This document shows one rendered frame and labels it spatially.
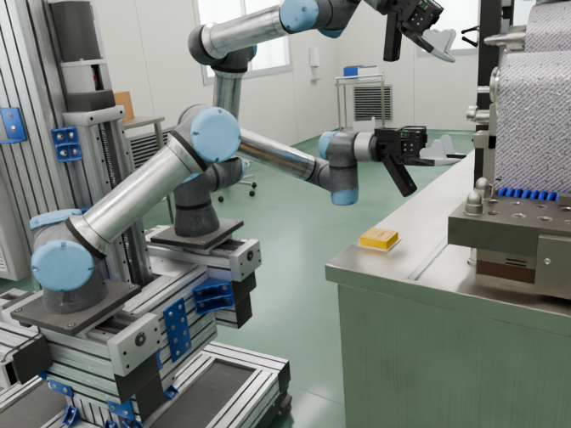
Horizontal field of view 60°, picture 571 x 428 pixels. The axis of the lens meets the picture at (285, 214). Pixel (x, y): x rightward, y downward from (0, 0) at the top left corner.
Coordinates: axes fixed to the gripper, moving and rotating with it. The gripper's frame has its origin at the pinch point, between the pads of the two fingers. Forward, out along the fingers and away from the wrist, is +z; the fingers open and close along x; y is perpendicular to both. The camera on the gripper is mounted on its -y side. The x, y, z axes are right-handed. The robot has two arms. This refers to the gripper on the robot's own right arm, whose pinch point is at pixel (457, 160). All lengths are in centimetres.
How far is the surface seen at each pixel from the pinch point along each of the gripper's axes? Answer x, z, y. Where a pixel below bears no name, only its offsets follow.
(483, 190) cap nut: -8.3, 8.0, -3.8
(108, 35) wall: 168, -346, 47
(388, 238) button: -11.6, -12.0, -16.5
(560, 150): -0.3, 20.4, 3.5
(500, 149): -0.3, 9.0, 3.3
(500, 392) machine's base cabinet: -26.0, 17.1, -38.7
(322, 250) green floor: 153, -136, -109
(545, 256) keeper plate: -22.1, 22.3, -10.3
